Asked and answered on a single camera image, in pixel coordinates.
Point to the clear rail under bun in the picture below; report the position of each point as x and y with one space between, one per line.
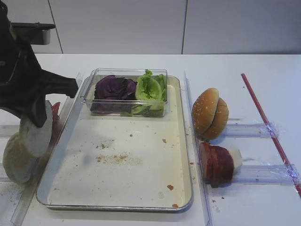
258 130

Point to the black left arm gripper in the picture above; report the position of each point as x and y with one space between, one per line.
23 83

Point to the clear rail under patties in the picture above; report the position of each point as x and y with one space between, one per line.
285 175

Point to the bun bottom half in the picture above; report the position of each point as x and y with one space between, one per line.
219 122

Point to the clear plastic salad container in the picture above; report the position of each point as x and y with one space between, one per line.
88 89

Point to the purple cabbage leaves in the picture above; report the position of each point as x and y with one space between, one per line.
113 88

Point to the red tomato slices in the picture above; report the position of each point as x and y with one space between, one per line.
55 124

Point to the stack of meat patty slices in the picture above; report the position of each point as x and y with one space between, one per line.
217 164

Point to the white bread slice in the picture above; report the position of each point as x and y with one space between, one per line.
36 140
17 163

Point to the metal baking tray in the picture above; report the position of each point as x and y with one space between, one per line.
111 163

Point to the white pusher block at patties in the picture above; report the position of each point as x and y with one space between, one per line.
237 159

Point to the red strip taped on table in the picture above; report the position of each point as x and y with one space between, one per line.
272 133

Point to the green lettuce leaves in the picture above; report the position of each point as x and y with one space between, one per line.
149 88

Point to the white bread slice standing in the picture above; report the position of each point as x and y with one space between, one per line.
17 163

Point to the clear long rail right of tray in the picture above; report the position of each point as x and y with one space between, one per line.
201 186

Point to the sesame bun top half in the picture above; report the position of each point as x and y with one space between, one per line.
203 110

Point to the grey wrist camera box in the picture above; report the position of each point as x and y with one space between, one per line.
34 33

